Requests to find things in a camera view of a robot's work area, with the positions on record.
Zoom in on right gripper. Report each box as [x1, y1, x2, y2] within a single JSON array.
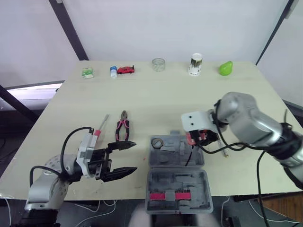
[[190, 128, 218, 146]]

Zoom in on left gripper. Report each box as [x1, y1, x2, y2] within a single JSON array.
[[87, 140, 138, 183]]

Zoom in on small red tool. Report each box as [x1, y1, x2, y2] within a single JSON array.
[[185, 131, 207, 145]]

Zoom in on slender metal tool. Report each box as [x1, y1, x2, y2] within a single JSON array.
[[219, 139, 230, 158]]

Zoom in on pink black pliers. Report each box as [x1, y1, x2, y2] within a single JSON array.
[[115, 110, 131, 143]]

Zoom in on tape roll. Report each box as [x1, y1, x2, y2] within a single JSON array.
[[151, 138, 164, 150]]

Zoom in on grey tool case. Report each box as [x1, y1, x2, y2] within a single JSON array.
[[145, 130, 214, 215]]

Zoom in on red bit holder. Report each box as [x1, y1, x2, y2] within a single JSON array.
[[149, 192, 167, 201], [175, 192, 191, 201]]

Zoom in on robot body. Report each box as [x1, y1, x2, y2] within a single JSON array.
[[128, 207, 221, 227]]

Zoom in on green toy pear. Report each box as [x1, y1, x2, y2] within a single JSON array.
[[218, 61, 234, 77]]

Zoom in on white patterned paper cup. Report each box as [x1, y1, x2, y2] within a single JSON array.
[[188, 53, 204, 77]]

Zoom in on clear glass cup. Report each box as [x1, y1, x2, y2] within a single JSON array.
[[151, 58, 166, 72]]

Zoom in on red toy car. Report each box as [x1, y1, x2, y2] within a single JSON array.
[[116, 65, 136, 75]]

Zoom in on green white pack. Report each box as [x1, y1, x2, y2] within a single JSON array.
[[81, 67, 94, 79]]

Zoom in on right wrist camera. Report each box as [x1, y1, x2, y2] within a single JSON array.
[[181, 110, 221, 133]]

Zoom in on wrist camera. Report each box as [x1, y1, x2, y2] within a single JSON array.
[[181, 110, 221, 133], [76, 131, 99, 178]]

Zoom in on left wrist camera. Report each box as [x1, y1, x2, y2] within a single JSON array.
[[76, 131, 99, 178]]

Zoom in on red white handled screwdriver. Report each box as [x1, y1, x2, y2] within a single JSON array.
[[93, 114, 111, 143]]

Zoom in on white cable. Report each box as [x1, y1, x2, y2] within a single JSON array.
[[221, 195, 231, 227], [247, 200, 302, 225], [0, 198, 12, 227], [75, 200, 118, 213]]

